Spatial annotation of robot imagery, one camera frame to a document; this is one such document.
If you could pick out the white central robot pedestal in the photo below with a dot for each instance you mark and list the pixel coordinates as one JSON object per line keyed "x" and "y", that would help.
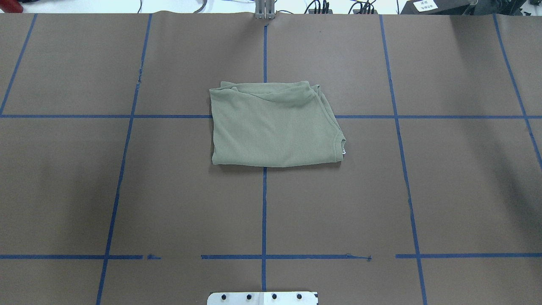
{"x": 264, "y": 298}

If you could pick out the aluminium frame post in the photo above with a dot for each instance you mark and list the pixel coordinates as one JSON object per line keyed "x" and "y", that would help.
{"x": 265, "y": 9}

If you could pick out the green long-sleeve shirt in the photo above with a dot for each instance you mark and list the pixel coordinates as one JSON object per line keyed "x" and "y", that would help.
{"x": 274, "y": 125}

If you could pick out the black box with label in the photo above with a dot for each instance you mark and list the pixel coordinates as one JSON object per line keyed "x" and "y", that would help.
{"x": 437, "y": 7}

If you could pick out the red water bottle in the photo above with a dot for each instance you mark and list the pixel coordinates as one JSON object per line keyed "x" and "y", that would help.
{"x": 11, "y": 6}

